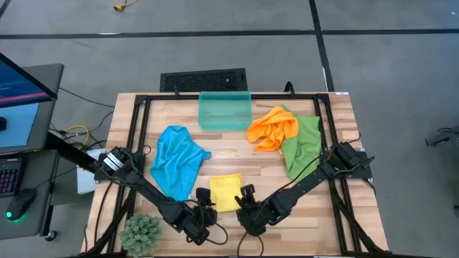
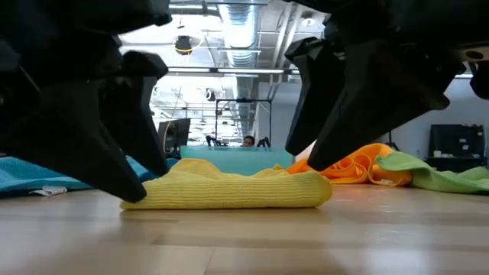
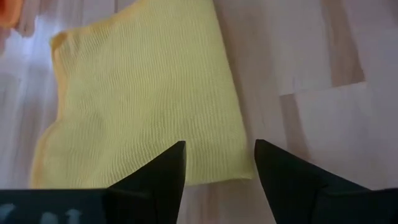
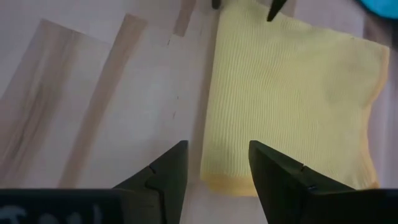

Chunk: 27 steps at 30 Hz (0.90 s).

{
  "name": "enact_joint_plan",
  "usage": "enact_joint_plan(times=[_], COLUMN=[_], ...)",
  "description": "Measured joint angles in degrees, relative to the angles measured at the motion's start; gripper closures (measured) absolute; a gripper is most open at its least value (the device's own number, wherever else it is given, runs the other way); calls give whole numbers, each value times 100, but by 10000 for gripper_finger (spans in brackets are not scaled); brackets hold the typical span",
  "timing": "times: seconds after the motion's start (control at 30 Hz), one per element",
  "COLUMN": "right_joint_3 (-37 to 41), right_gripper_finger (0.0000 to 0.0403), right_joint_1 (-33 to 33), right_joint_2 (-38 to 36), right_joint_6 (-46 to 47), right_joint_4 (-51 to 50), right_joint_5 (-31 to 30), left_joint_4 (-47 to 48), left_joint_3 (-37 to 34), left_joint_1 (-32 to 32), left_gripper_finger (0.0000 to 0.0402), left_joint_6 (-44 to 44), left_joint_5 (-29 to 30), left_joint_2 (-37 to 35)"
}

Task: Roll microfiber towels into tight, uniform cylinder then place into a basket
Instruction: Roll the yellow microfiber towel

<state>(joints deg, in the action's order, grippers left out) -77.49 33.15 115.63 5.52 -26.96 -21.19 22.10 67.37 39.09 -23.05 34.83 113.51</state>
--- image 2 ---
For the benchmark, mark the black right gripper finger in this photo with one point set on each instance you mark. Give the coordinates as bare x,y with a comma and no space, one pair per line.
382,95
317,95

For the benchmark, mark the black background frame stand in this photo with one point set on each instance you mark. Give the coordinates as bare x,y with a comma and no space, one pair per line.
244,100

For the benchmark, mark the blue microfiber towel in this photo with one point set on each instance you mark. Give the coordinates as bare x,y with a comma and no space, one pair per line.
38,173

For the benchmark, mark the green microfiber towel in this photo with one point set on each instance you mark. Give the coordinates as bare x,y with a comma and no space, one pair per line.
439,179

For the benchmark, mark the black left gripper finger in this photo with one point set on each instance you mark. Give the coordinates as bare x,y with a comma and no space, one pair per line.
133,114
68,145

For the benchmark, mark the black equipment cart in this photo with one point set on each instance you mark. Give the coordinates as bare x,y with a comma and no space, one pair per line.
454,145

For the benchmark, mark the black round ceiling fixture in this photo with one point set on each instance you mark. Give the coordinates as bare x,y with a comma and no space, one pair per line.
183,44

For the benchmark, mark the yellow microfiber towel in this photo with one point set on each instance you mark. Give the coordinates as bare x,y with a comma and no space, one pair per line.
229,191

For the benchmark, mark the orange microfiber towel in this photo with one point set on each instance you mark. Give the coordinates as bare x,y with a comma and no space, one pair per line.
355,168

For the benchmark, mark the person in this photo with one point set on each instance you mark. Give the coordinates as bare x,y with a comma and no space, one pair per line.
248,141

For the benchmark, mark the round white ceiling light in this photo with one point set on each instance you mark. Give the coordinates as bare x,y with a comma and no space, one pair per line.
308,21

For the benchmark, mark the silver ventilation duct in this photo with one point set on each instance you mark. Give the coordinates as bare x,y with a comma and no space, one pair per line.
238,30

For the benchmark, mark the teal translucent plastic basket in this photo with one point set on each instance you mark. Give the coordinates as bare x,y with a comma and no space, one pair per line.
237,160

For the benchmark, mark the black background monitor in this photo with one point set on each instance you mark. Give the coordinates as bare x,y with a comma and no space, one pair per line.
175,133

